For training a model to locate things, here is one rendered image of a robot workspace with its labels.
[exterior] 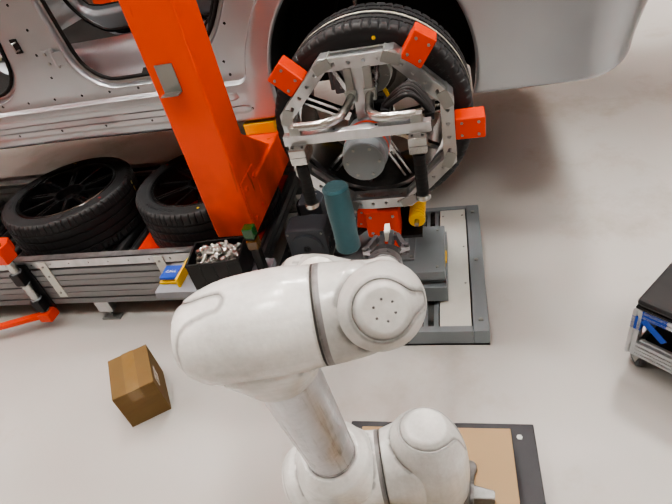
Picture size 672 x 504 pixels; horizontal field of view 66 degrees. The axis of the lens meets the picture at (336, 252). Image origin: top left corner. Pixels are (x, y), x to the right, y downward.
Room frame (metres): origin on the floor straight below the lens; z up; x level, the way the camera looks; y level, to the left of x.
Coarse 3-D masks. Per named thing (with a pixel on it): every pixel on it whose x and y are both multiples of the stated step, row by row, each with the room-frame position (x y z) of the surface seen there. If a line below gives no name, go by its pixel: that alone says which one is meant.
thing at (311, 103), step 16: (304, 112) 1.71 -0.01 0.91; (336, 112) 1.64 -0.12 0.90; (352, 112) 1.62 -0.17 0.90; (320, 144) 1.75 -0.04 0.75; (336, 144) 1.83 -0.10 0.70; (432, 144) 1.55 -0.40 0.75; (320, 160) 1.67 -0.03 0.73; (336, 160) 1.65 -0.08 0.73; (400, 160) 1.58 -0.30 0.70; (432, 160) 1.53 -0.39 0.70; (336, 176) 1.64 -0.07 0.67; (384, 176) 1.65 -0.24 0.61; (400, 176) 1.61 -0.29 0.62
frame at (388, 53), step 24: (360, 48) 1.54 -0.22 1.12; (384, 48) 1.49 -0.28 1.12; (312, 72) 1.55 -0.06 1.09; (408, 72) 1.46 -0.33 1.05; (432, 72) 1.49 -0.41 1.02; (432, 96) 1.44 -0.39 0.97; (288, 120) 1.58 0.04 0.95; (456, 144) 1.48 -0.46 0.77; (312, 168) 1.61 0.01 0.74; (432, 168) 1.46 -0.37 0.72; (360, 192) 1.57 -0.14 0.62; (384, 192) 1.54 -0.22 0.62; (408, 192) 1.49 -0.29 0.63
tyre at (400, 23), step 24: (336, 24) 1.66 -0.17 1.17; (360, 24) 1.59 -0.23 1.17; (384, 24) 1.57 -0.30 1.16; (408, 24) 1.58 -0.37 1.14; (432, 24) 1.67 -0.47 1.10; (312, 48) 1.63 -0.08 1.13; (336, 48) 1.60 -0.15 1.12; (432, 48) 1.52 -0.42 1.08; (456, 48) 1.65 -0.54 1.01; (456, 72) 1.50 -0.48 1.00; (288, 96) 1.66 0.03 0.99; (456, 96) 1.50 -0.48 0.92
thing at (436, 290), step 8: (344, 256) 1.84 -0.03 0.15; (424, 280) 1.54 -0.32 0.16; (432, 280) 1.53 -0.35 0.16; (440, 280) 1.52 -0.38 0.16; (424, 288) 1.49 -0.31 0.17; (432, 288) 1.48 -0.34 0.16; (440, 288) 1.47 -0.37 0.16; (432, 296) 1.48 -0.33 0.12; (440, 296) 1.47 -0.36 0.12; (448, 296) 1.48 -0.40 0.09
